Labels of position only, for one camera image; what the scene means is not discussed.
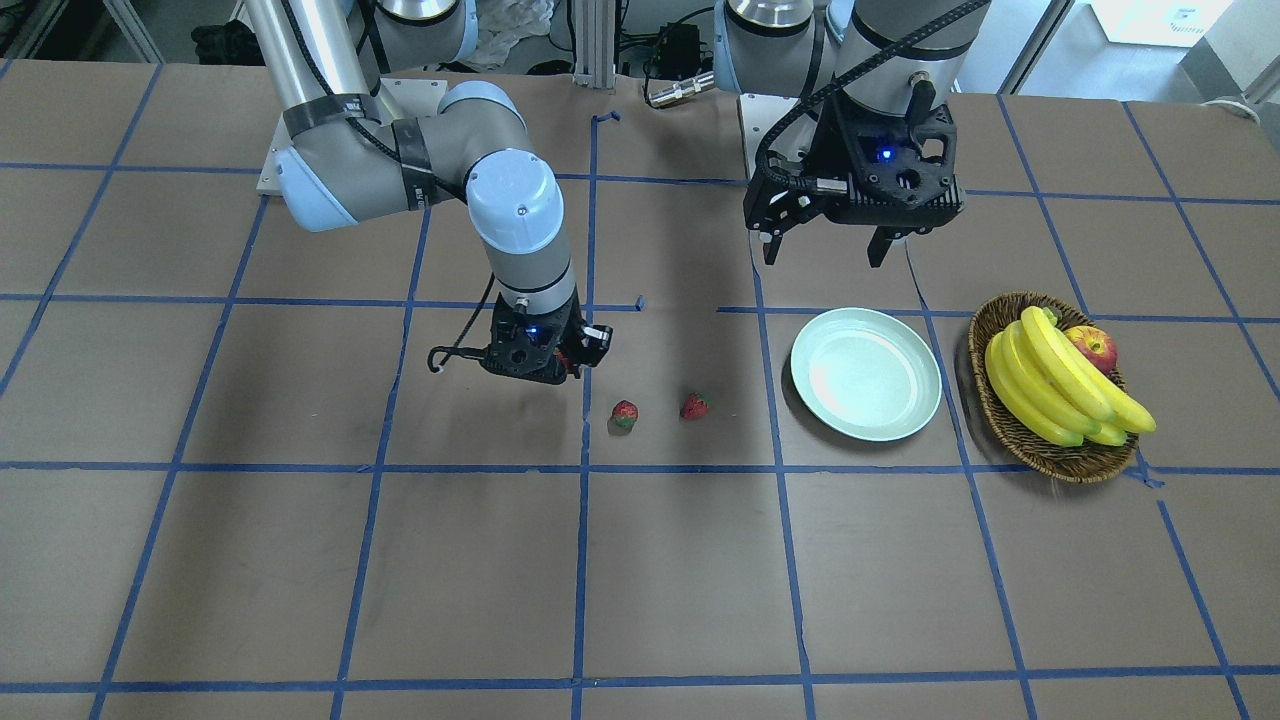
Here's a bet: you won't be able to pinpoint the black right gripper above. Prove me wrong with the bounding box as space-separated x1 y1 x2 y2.
479 299 613 386

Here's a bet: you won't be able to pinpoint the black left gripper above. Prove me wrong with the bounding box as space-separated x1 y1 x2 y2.
742 150 966 268

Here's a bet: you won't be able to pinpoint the red strawberry green top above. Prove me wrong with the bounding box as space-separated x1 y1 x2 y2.
609 400 639 432

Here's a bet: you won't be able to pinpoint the red strawberry sideways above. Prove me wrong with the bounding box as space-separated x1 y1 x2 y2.
678 392 710 421

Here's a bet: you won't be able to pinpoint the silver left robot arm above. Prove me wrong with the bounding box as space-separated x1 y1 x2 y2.
713 1 989 266

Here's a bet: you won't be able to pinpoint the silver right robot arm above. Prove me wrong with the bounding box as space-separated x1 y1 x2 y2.
247 1 612 386

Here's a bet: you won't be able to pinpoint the light green plate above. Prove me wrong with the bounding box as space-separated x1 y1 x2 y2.
790 307 942 442

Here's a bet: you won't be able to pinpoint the yellow banana bunch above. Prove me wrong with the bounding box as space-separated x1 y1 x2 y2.
980 305 1157 448

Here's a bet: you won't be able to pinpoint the red apple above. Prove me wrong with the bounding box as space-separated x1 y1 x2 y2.
1064 325 1117 374

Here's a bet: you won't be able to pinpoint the brown wicker basket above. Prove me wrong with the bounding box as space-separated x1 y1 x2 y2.
966 291 1155 484

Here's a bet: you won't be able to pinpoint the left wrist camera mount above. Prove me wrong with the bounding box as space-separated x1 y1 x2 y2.
805 94 957 190

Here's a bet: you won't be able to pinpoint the aluminium frame post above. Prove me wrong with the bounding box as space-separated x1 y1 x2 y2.
564 1 621 94

